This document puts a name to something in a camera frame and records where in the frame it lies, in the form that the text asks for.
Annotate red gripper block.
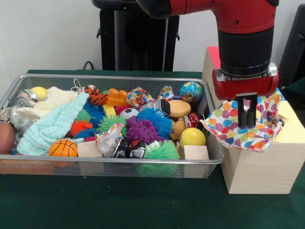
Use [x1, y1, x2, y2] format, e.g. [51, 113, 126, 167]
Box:
[212, 68, 279, 128]

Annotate polka dot cloth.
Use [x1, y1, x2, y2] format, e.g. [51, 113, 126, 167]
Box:
[199, 92, 284, 153]

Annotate wooden box with three holes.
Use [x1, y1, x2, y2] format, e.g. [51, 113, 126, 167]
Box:
[202, 46, 305, 195]

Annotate shallow mesh toy bin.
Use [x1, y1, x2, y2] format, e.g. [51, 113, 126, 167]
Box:
[0, 73, 224, 179]

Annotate green cloth side table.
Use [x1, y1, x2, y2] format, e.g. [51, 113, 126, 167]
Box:
[282, 77, 305, 105]

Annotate smooth yellow ball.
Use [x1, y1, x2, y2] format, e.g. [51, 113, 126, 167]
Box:
[180, 127, 206, 148]

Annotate globe print ball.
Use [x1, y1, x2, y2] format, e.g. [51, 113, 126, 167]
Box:
[180, 81, 203, 104]

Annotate black upright bar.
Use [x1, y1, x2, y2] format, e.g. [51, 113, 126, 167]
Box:
[278, 3, 305, 88]

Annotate purple spiky ball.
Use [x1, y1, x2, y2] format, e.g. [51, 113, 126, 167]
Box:
[125, 116, 160, 145]

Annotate dark green tablecloth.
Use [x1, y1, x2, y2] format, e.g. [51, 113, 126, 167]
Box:
[0, 69, 305, 229]

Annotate orange toy basketball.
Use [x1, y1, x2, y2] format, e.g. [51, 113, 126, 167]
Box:
[48, 139, 79, 157]

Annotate cream knitted cloth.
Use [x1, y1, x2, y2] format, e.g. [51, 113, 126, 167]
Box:
[16, 86, 79, 120]

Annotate light blue cloth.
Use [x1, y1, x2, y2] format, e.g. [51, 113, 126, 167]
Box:
[16, 92, 90, 156]

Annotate brown toy football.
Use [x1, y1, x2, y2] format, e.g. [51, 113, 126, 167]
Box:
[0, 122, 16, 155]

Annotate blue stringy ball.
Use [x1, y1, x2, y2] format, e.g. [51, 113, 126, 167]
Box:
[136, 107, 174, 140]

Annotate green stringy ball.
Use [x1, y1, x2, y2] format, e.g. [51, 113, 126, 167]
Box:
[96, 115, 128, 134]
[144, 140, 180, 160]

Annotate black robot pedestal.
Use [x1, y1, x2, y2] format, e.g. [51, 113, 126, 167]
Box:
[91, 0, 181, 72]

